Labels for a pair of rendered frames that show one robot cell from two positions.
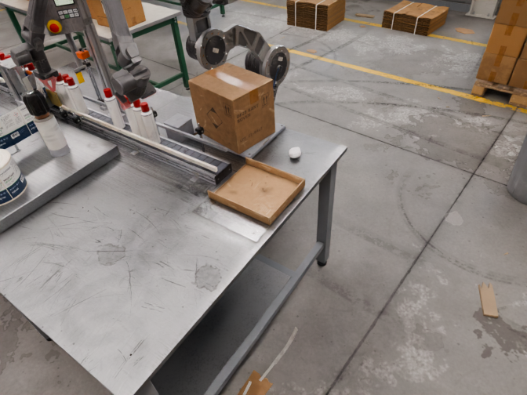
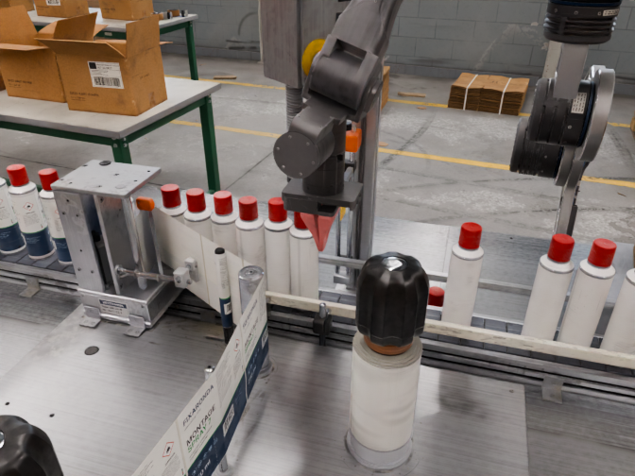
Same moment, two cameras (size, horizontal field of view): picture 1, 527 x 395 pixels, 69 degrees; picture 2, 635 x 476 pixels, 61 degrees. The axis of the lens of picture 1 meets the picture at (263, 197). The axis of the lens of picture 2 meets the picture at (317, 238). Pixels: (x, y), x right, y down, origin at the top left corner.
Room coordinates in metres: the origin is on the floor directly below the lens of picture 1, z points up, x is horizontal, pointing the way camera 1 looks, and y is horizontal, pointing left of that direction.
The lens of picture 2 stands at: (1.09, 1.19, 1.51)
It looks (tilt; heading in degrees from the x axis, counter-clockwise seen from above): 31 degrees down; 338
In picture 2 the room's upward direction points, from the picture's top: straight up
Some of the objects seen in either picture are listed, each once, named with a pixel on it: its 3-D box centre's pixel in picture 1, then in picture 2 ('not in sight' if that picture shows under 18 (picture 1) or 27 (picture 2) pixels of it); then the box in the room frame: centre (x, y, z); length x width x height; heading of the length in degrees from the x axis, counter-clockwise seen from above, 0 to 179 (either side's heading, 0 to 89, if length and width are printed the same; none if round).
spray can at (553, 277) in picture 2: (132, 116); (548, 292); (1.60, 0.57, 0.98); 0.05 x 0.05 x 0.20
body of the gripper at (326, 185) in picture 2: (43, 67); (323, 175); (1.71, 0.93, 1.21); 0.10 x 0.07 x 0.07; 52
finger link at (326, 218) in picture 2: (48, 81); (314, 220); (1.71, 0.94, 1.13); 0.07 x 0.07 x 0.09; 52
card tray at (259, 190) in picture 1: (256, 188); not in sight; (1.17, 0.02, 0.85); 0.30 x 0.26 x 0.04; 52
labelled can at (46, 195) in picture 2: not in sight; (60, 217); (2.17, 1.32, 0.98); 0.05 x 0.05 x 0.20
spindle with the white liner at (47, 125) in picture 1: (46, 123); (386, 363); (1.51, 0.92, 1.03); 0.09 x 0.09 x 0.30
